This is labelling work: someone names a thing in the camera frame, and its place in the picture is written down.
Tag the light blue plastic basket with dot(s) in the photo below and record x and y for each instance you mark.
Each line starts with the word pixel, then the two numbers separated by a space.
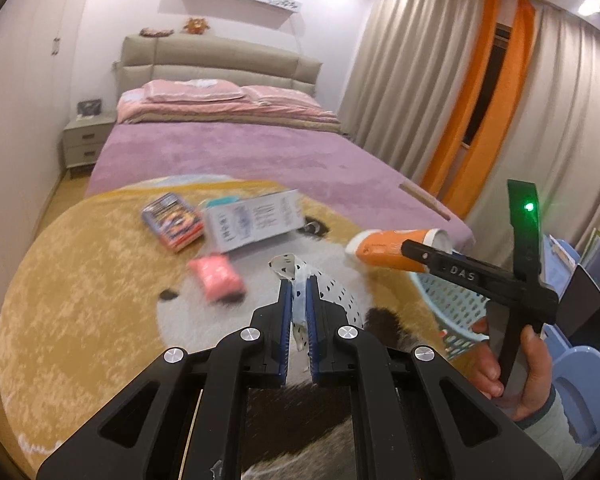
pixel 450 305

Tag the pink folded blanket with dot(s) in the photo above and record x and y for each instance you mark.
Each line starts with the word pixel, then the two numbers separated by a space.
pixel 220 112

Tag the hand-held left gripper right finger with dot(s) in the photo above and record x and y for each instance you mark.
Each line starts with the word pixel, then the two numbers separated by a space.
pixel 312 325

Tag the small photo frame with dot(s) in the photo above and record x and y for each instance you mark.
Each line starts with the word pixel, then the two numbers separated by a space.
pixel 89 107

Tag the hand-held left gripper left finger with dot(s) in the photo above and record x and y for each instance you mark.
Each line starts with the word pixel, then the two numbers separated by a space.
pixel 283 320

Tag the colourful snack box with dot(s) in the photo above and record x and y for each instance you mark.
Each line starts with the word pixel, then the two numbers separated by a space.
pixel 172 220

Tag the grey nightstand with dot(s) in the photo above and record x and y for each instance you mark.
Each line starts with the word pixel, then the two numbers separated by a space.
pixel 87 142

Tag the dark patterned pouch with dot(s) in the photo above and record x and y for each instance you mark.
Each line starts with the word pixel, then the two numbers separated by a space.
pixel 156 33

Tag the heart-print white cloth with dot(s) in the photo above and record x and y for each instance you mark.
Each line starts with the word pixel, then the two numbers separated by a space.
pixel 337 292

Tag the pink snack packet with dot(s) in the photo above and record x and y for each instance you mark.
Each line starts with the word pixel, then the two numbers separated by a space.
pixel 215 275

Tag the person's right forearm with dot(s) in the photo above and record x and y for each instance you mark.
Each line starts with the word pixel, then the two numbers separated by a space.
pixel 555 440

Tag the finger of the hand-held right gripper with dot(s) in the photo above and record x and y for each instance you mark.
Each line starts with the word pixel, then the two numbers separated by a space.
pixel 455 267

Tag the white printed box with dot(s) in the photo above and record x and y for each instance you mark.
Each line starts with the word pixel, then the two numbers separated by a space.
pixel 255 220

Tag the beige curtain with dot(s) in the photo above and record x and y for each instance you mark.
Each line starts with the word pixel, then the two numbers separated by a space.
pixel 575 125
pixel 405 70

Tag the light blue plastic stool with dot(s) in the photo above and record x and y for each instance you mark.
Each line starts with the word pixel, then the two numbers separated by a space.
pixel 587 390

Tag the pink pillow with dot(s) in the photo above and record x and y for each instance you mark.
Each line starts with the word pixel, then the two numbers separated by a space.
pixel 280 96
pixel 195 90

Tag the window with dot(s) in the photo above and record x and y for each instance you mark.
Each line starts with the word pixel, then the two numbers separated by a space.
pixel 490 85

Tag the beige padded headboard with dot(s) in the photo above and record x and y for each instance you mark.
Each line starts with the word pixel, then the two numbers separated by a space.
pixel 215 57

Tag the yellow printed blanket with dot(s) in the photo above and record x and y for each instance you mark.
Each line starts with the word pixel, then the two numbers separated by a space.
pixel 105 285

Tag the orange plush toy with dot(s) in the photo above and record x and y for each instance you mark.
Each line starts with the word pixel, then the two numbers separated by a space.
pixel 196 25

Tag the white wardrobe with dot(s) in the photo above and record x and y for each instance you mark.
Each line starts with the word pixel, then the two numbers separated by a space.
pixel 25 60

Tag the orange curtain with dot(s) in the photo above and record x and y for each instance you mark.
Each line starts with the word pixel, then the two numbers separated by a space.
pixel 465 110
pixel 505 110

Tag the orange paper cup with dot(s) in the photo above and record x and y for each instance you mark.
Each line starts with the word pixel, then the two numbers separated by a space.
pixel 380 250

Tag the person's right hand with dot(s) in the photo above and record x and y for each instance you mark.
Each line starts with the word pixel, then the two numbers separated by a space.
pixel 535 370

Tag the purple bedspread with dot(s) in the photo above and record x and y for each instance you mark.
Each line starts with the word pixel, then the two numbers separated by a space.
pixel 240 155

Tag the dark tablet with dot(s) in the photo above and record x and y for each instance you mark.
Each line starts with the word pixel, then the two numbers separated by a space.
pixel 587 307

